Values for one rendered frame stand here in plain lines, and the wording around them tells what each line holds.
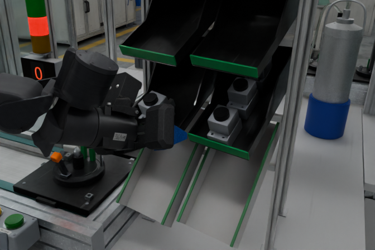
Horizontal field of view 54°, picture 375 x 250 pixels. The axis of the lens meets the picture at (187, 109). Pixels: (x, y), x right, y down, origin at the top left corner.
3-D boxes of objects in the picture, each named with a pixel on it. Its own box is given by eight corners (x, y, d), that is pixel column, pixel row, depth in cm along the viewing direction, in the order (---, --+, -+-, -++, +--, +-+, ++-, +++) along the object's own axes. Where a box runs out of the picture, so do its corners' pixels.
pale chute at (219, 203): (238, 249, 75) (231, 247, 71) (183, 224, 81) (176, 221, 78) (283, 126, 82) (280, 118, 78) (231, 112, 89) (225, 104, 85)
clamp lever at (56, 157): (66, 177, 95) (56, 158, 90) (60, 175, 96) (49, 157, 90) (74, 166, 97) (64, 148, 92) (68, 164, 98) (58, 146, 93)
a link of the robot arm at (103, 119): (124, 143, 45) (126, 94, 46) (59, 152, 58) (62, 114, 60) (175, 148, 50) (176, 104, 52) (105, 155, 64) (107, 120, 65)
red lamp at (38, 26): (39, 36, 101) (37, 18, 99) (25, 34, 103) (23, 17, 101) (52, 33, 105) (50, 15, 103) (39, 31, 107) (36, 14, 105)
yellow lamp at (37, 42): (42, 54, 103) (40, 37, 101) (28, 52, 105) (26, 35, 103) (54, 50, 107) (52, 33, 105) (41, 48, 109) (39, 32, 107)
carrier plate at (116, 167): (89, 217, 88) (89, 210, 87) (13, 191, 96) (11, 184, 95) (139, 167, 108) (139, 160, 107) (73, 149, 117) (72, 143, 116)
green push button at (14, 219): (15, 234, 82) (13, 226, 81) (1, 229, 84) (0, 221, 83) (28, 222, 86) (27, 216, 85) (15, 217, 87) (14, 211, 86)
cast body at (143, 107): (156, 134, 76) (147, 111, 71) (142, 126, 78) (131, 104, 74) (181, 108, 80) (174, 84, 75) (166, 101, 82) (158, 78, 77)
